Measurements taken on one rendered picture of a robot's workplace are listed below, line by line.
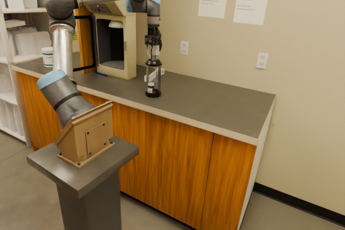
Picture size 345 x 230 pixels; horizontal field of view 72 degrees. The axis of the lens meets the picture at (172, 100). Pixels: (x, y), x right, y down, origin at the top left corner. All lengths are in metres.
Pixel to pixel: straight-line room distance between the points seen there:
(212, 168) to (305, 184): 0.99
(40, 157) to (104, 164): 0.26
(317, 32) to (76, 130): 1.53
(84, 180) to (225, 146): 0.75
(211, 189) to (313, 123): 0.89
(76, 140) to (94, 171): 0.14
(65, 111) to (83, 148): 0.15
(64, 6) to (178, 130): 0.86
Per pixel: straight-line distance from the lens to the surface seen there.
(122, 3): 1.75
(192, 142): 1.43
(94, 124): 0.97
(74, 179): 0.96
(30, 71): 2.25
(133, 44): 1.88
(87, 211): 1.12
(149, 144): 1.61
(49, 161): 1.07
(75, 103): 0.97
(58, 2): 1.24
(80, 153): 0.97
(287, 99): 1.93
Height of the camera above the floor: 1.56
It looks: 24 degrees down
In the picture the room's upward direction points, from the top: 3 degrees clockwise
